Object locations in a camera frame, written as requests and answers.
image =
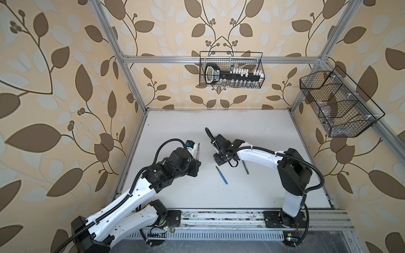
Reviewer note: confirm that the brown pen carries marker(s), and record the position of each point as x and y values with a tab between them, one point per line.
198	152

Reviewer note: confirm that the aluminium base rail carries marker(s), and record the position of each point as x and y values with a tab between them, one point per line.
220	224

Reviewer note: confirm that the green pen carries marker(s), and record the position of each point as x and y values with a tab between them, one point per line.
245	167

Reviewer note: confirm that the wire basket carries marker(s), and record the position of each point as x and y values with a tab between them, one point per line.
231	69
342	106

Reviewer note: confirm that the back wire basket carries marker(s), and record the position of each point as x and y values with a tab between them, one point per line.
231	69

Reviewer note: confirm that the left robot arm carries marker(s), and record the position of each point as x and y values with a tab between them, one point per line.
126	205

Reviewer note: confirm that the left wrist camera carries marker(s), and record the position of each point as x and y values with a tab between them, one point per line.
192	147

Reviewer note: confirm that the blue pen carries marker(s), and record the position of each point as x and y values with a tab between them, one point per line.
221	175

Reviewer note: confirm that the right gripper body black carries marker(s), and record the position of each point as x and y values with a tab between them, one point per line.
219	157

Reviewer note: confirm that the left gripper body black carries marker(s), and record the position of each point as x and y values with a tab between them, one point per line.
189	168

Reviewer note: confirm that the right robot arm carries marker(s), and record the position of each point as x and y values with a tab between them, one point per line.
298	178

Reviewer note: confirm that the black tool in basket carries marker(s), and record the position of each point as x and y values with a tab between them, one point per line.
213	73

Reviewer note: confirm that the right wire basket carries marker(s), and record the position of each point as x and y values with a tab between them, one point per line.
342	106

